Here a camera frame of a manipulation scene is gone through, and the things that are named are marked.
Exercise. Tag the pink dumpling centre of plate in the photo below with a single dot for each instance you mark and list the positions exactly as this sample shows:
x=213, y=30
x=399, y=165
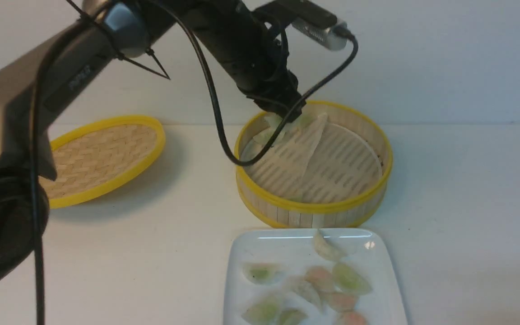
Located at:
x=321, y=279

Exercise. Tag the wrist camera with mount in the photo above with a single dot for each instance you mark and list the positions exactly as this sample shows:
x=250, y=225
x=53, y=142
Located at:
x=305, y=16

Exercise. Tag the yellow bamboo steamer basket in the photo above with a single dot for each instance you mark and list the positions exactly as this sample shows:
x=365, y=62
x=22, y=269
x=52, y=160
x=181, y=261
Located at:
x=281, y=213

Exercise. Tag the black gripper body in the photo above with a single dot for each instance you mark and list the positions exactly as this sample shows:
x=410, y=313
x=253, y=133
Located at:
x=251, y=46

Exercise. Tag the pink dumpling bottom right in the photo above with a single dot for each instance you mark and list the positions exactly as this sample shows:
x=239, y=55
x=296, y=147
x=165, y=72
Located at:
x=350, y=318

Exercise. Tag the white steamer liner paper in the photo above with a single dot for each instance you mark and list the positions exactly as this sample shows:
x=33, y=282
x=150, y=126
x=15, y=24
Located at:
x=321, y=164

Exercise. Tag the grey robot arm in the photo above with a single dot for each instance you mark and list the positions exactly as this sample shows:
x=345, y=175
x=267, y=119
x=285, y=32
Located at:
x=38, y=87

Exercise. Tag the pale dumpling centre of plate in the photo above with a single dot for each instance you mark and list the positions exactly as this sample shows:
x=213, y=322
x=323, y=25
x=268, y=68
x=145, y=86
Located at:
x=305, y=290

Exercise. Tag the white square plate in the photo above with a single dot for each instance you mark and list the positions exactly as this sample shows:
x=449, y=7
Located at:
x=293, y=250

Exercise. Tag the yellow bamboo steamer lid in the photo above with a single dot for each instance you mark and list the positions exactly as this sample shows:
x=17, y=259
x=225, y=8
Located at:
x=100, y=157

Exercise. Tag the pink dumpling lower right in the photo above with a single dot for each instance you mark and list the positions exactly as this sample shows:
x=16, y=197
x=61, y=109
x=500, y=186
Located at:
x=340, y=302

